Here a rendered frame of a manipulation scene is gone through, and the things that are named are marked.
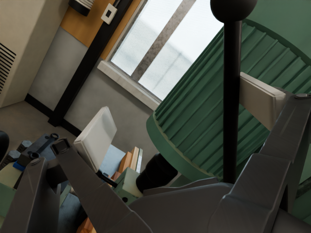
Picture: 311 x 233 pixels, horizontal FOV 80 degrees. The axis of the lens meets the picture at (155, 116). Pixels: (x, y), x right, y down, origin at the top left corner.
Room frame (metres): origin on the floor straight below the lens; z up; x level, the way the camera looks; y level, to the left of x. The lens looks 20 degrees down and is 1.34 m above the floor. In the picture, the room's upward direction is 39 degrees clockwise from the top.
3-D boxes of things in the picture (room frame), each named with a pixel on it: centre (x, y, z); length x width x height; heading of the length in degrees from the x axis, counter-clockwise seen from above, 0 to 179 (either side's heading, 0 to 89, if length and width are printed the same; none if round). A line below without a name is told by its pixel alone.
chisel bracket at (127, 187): (0.34, -0.10, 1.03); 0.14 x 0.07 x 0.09; 104
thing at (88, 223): (0.35, -0.02, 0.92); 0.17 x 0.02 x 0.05; 14
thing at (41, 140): (0.30, 0.11, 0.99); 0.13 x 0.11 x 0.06; 14
